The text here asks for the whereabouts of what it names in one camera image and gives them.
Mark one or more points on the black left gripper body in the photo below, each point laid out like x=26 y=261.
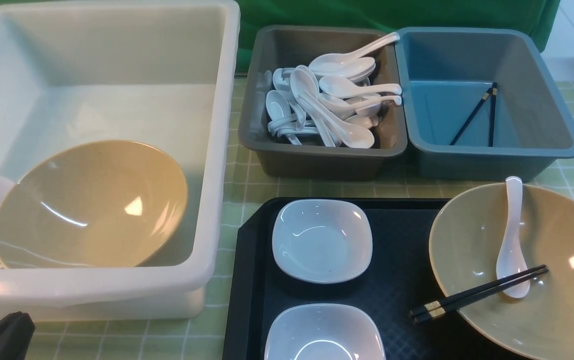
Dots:
x=16 y=332

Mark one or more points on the white square dish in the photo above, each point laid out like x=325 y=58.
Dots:
x=322 y=241
x=320 y=331

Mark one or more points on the white soup spoon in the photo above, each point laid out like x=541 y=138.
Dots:
x=511 y=260

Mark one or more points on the tan noodle bowl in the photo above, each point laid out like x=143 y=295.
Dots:
x=464 y=245

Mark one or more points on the tan bowl in tub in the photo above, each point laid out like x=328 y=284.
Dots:
x=104 y=204

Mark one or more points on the green checkered tablecloth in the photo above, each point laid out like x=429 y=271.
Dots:
x=246 y=187

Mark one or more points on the large white plastic tub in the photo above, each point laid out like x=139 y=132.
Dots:
x=156 y=72

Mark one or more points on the white spoon left small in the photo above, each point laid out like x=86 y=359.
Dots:
x=280 y=114

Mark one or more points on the grey plastic bin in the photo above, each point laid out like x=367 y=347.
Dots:
x=282 y=46

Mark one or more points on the black serving tray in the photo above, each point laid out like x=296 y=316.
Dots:
x=399 y=278

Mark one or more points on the white spoon front large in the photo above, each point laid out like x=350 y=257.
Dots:
x=305 y=91

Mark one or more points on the white spoon middle right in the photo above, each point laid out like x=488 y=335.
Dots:
x=341 y=87

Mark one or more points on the white spoon on bin rim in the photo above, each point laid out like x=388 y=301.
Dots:
x=332 y=62

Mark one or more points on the blue plastic bin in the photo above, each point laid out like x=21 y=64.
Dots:
x=445 y=71

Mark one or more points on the green backdrop cloth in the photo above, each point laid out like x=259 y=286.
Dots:
x=534 y=18

